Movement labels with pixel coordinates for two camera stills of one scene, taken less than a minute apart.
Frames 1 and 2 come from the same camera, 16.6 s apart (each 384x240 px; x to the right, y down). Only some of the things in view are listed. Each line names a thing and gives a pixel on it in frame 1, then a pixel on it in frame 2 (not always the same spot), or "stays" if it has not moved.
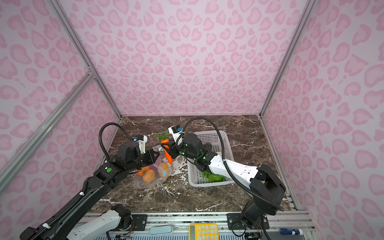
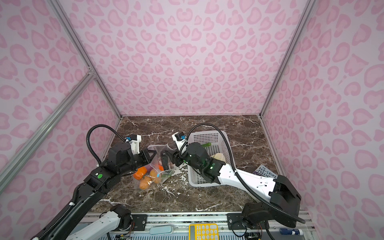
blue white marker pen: (287, 231) stays
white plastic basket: (214, 144) stays
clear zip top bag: (155, 173) stays
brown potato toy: (149, 175) to (143, 183)
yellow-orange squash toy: (165, 167) to (153, 173)
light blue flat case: (161, 230) stays
